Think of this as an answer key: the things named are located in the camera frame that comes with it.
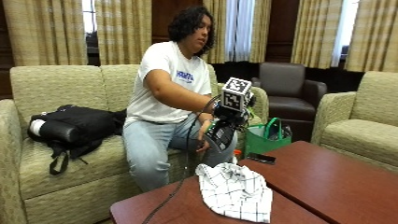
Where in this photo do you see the orange capped bottle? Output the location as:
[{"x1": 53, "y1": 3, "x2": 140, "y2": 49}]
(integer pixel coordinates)
[{"x1": 231, "y1": 148, "x2": 243, "y2": 165}]

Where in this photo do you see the brown leather armchair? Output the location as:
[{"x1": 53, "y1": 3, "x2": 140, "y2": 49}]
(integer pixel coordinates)
[{"x1": 250, "y1": 62, "x2": 329, "y2": 143}]

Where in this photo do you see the beige fabric armchair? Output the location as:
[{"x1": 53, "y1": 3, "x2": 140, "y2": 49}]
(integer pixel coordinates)
[{"x1": 310, "y1": 70, "x2": 398, "y2": 172}]

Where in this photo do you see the white marker cube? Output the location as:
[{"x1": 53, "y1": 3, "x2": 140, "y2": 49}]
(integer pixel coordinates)
[{"x1": 219, "y1": 77, "x2": 254, "y2": 113}]

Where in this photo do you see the white cylinder bottle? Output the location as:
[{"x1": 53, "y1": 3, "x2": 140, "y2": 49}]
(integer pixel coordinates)
[{"x1": 28, "y1": 119, "x2": 48, "y2": 137}]

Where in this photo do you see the black backpack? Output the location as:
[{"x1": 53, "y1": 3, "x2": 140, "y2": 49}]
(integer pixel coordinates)
[{"x1": 26, "y1": 105, "x2": 128, "y2": 175}]

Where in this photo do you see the black cable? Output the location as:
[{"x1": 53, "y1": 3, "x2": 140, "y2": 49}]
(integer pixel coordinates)
[{"x1": 142, "y1": 93, "x2": 222, "y2": 224}]

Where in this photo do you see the the person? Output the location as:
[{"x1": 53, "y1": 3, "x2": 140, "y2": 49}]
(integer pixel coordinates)
[{"x1": 122, "y1": 5, "x2": 239, "y2": 193}]

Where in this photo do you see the beige striped curtain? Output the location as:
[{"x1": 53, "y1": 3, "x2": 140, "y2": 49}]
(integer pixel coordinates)
[
  {"x1": 345, "y1": 0, "x2": 398, "y2": 74},
  {"x1": 1, "y1": 0, "x2": 88, "y2": 66},
  {"x1": 94, "y1": 0, "x2": 153, "y2": 66},
  {"x1": 290, "y1": 0, "x2": 342, "y2": 70},
  {"x1": 201, "y1": 0, "x2": 274, "y2": 64}
]

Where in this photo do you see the black phone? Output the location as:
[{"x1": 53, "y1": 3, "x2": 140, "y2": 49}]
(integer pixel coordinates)
[{"x1": 246, "y1": 152, "x2": 277, "y2": 165}]

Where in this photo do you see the green tote bag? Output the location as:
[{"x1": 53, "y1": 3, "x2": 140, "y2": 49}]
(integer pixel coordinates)
[{"x1": 242, "y1": 117, "x2": 294, "y2": 159}]

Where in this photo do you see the white checked cloth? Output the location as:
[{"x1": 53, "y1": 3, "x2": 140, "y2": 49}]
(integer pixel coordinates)
[{"x1": 194, "y1": 161, "x2": 274, "y2": 224}]

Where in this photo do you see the beige fabric sofa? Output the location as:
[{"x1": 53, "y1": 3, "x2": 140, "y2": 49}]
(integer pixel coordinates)
[{"x1": 0, "y1": 63, "x2": 270, "y2": 224}]

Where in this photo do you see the white sheer curtain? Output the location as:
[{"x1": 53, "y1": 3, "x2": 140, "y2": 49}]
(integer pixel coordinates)
[{"x1": 223, "y1": 0, "x2": 255, "y2": 63}]

